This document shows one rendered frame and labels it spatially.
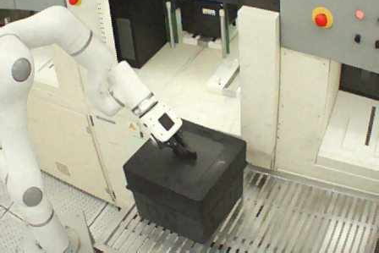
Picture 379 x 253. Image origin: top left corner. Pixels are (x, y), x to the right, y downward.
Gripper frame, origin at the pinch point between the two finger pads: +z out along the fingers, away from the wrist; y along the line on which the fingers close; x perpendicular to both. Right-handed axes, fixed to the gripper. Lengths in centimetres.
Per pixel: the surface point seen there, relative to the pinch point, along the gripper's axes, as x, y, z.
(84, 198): 141, 19, 6
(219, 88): 20, 48, 0
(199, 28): 34, 77, -24
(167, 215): 11.6, -13.7, 14.0
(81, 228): 38.2, -31.1, 1.2
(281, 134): -6.7, 30.9, 22.0
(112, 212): 125, 20, 22
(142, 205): 19.7, -13.7, 7.5
